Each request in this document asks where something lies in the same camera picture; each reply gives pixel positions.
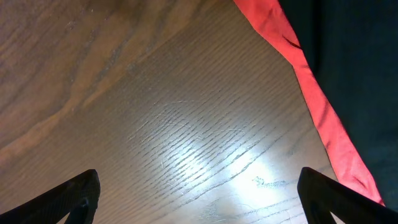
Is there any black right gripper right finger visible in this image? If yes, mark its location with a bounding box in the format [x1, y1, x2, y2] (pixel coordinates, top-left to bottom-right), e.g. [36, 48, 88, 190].
[297, 167, 397, 223]

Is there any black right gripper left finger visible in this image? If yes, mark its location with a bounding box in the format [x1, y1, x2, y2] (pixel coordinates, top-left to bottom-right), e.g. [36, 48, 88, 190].
[1, 169, 101, 224]

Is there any black printed t-shirt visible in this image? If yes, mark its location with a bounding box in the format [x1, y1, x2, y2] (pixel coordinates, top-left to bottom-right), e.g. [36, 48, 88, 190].
[280, 0, 397, 210]

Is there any red t-shirt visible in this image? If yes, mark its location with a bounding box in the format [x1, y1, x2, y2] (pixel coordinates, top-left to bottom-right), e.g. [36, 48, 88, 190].
[234, 0, 384, 205]

